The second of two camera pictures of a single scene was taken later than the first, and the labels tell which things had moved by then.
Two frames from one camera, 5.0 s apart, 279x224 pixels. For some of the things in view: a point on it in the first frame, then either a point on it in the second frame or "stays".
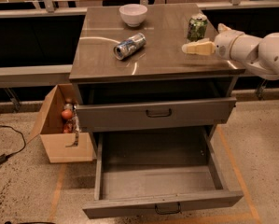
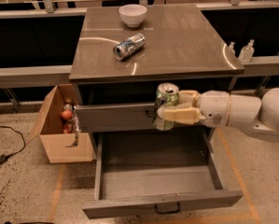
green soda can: [197, 26] → [166, 93]
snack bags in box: [72, 125] stays
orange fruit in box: [66, 114] stays
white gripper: [223, 45] → [213, 107]
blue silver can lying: [129, 46] stays
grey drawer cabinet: [130, 72] stays
